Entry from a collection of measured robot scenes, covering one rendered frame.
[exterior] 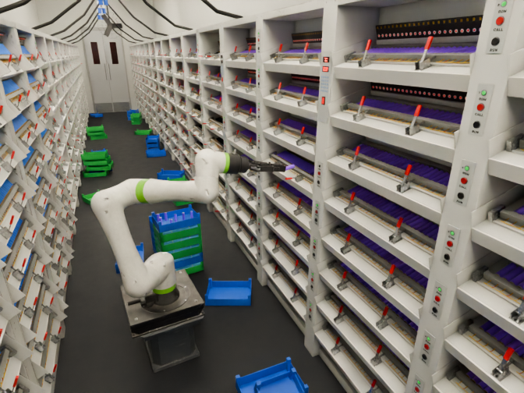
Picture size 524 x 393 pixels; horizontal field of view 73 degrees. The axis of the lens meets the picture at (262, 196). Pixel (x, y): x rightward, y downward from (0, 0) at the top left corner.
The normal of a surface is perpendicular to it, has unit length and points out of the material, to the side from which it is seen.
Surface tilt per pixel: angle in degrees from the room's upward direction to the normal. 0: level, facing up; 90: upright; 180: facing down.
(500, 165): 108
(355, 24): 90
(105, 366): 0
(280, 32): 90
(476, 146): 90
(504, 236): 18
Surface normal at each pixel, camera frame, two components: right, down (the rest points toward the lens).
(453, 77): -0.87, 0.43
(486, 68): -0.92, 0.14
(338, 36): 0.40, 0.34
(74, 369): 0.00, -0.93
